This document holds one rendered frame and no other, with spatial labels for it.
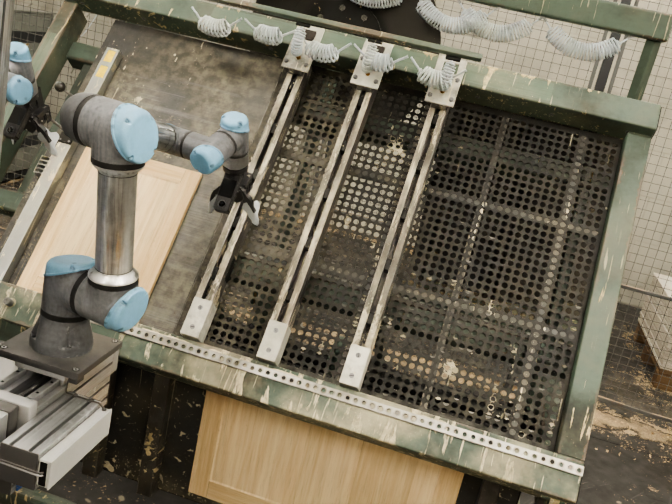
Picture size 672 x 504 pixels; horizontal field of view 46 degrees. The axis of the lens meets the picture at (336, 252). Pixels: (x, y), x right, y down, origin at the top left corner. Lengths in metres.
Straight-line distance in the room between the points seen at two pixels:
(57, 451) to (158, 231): 1.06
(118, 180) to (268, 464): 1.35
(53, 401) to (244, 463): 1.01
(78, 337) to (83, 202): 0.90
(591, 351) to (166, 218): 1.43
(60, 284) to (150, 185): 0.90
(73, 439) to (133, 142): 0.67
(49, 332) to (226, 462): 1.05
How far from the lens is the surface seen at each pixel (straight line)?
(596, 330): 2.51
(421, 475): 2.68
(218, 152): 2.06
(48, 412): 1.96
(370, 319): 2.43
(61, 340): 2.01
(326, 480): 2.77
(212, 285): 2.52
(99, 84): 3.04
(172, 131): 2.10
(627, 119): 2.79
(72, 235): 2.79
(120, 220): 1.81
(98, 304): 1.89
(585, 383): 2.46
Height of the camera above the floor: 1.96
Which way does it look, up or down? 17 degrees down
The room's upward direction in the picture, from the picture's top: 13 degrees clockwise
